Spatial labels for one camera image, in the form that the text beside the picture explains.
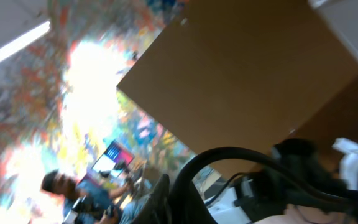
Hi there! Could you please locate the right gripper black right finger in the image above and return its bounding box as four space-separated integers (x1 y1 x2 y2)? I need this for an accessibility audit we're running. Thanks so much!
178 181 216 224

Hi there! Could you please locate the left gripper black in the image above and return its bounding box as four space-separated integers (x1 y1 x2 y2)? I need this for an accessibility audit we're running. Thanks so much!
234 139 348 222

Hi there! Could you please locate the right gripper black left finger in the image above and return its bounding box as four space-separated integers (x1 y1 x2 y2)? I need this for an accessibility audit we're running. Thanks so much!
130 174 170 224

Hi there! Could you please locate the thick black cable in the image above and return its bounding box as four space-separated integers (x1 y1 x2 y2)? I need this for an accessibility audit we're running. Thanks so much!
168 146 358 224

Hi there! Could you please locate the person in blue shirt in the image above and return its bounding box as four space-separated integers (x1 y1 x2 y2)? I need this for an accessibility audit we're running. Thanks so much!
40 169 155 224

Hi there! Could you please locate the brown cardboard panel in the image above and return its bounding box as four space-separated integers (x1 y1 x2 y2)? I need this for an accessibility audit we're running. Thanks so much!
118 0 358 169

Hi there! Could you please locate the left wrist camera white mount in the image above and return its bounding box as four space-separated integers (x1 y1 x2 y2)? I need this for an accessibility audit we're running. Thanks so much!
332 138 358 191

